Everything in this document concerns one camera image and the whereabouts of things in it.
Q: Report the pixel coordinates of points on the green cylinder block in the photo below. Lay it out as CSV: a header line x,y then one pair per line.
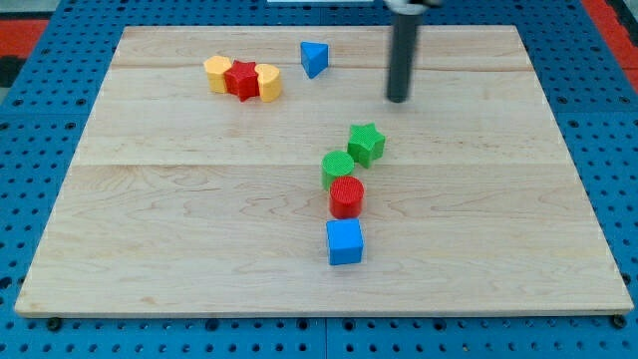
x,y
334,165

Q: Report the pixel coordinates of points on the red cylinder block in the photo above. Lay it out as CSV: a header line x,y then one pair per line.
x,y
346,197

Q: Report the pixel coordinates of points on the green star block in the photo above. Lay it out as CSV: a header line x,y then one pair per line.
x,y
366,144

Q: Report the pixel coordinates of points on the blue cube block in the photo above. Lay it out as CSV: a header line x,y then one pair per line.
x,y
345,241

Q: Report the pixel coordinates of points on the yellow heart block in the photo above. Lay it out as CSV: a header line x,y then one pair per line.
x,y
269,82

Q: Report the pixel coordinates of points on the blue triangle block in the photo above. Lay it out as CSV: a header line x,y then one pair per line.
x,y
314,58

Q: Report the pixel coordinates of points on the red star block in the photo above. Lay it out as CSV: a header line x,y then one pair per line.
x,y
241,80

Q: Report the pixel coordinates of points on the wooden board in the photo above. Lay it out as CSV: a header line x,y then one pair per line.
x,y
181,203

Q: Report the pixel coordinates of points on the yellow hexagon block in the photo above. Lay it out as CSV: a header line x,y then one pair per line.
x,y
215,68

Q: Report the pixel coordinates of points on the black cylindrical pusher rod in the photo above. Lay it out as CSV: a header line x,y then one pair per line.
x,y
407,18

